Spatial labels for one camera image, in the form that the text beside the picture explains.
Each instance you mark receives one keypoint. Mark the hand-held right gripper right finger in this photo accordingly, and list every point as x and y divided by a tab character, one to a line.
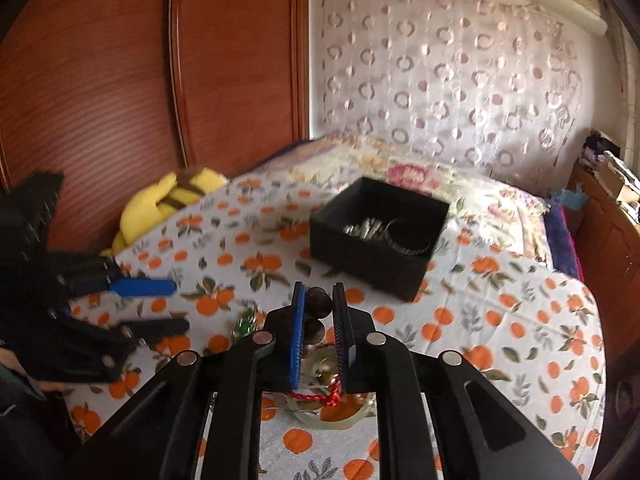
340	331

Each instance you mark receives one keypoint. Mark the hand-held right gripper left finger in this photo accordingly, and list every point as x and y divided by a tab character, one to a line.
298	331

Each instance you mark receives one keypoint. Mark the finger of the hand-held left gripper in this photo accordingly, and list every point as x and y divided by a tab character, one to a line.
142	287
160	329

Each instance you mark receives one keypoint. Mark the black jewelry box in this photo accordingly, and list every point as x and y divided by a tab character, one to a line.
370	260

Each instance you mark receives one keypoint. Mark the person's left forearm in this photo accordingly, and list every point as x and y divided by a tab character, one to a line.
30	420

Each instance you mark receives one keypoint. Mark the gold jewelry piece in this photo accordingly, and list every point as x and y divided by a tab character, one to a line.
322	367

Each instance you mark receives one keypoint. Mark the green stone jewelry piece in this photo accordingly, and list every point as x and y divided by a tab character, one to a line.
245	326

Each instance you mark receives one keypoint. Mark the yellow brown plush toy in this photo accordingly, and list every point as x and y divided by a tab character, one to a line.
150	205

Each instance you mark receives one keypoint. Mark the pale jade bangle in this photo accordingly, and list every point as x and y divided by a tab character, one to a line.
325	421

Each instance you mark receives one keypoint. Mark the cluster of silver rings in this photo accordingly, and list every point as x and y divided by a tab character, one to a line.
364	229

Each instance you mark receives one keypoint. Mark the silver bangle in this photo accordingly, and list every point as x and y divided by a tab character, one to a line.
407	246

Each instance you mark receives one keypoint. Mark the orange fruit print bedsheet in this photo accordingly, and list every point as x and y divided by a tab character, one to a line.
500	340

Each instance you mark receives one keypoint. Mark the floral pillow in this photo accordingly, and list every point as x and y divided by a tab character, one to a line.
480	195

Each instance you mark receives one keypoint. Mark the red-brown wooden wardrobe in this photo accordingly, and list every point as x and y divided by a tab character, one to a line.
100	85

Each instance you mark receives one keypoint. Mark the purple blanket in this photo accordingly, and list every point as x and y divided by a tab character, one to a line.
562	240

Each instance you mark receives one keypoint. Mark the blue plastic item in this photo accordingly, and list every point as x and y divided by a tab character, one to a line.
570	199

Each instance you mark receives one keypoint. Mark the brown wooden cabinet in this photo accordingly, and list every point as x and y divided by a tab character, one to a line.
605	240

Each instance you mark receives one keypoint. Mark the clutter pile on cabinet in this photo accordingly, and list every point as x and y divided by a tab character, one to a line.
612	170

